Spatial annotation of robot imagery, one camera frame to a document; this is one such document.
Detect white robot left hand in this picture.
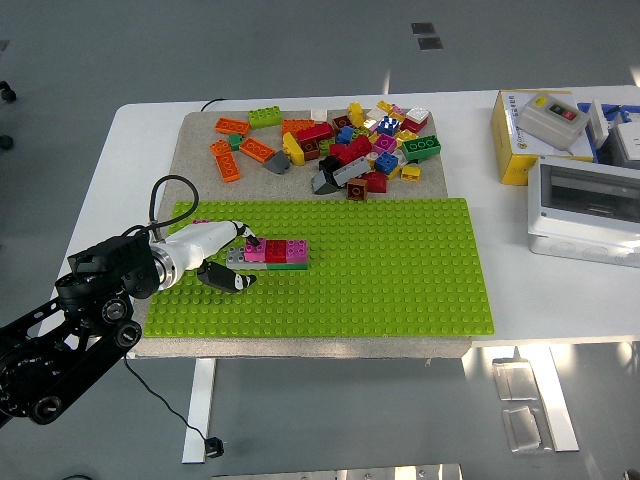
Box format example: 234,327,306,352
160,219,261,295

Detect red square toy brick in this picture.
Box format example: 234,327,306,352
264,239,289,265
360,170,389,194

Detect yellow curved toy brick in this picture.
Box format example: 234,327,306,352
282,131,307,165

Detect dark grey sloped toy brick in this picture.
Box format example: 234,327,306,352
309,168,337,195

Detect lime green long toy brick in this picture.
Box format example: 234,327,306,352
247,106,283,130

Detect green studded baseplate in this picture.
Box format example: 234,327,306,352
142,197,496,339

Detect red long toy brick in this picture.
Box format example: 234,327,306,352
296,121,335,144

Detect grey long sloped toy brick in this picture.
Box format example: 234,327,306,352
331,156,371,188

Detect large red toy brick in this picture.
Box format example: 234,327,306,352
329,134,374,166

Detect blue square toy brick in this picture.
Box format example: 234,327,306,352
373,150,400,175

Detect dark green long toy brick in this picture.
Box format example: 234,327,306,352
401,134,443,162

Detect grey-brown table mat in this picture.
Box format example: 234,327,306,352
124,108,474,360

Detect white table leg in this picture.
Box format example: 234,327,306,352
514,344,580,453
181,357,217,464

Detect yellow cardboard box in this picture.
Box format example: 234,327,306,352
488,88,596,187

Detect white distribution box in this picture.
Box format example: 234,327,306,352
526,154,640,269

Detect blue packaging box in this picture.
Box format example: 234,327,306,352
575,101,640,164

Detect black hanging power cord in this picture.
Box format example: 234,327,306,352
122,354,209,441

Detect white switch plate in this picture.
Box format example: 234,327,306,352
587,98,610,149

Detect white wall socket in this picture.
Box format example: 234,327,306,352
607,121,640,169

